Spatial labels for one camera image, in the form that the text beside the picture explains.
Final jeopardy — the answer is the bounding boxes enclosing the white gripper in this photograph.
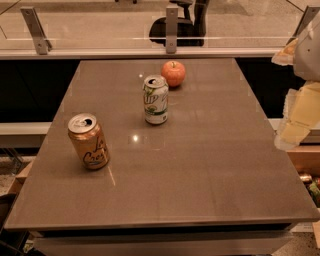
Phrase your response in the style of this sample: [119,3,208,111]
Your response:
[271,12,320,151]

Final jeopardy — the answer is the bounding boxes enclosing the white green 7up can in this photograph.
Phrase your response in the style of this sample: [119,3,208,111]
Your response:
[143,75,169,125]

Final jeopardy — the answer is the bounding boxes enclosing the orange LaCroix can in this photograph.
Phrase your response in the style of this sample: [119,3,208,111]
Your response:
[68,113,109,170]

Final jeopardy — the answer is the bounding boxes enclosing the cans in side box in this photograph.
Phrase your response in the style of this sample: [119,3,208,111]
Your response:
[299,173,320,208]

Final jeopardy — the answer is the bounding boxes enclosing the black office chair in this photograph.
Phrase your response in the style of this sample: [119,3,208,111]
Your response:
[149,0,210,46]

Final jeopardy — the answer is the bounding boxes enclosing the red apple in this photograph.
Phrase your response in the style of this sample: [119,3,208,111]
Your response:
[161,61,186,87]

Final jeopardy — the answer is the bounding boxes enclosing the cardboard box left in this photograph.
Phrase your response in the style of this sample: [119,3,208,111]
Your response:
[8,162,33,194]

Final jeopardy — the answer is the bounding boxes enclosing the right metal railing bracket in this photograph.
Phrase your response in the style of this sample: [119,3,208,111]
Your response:
[287,3,320,43]

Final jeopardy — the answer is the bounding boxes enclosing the metal railing bracket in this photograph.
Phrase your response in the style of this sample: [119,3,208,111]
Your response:
[20,6,52,55]
[287,3,320,43]
[166,4,178,54]

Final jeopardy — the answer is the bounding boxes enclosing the middle metal railing bracket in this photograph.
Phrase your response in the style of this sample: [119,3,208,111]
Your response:
[166,4,178,54]

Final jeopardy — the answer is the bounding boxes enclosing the left metal railing bracket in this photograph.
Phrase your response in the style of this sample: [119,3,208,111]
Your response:
[20,6,52,55]

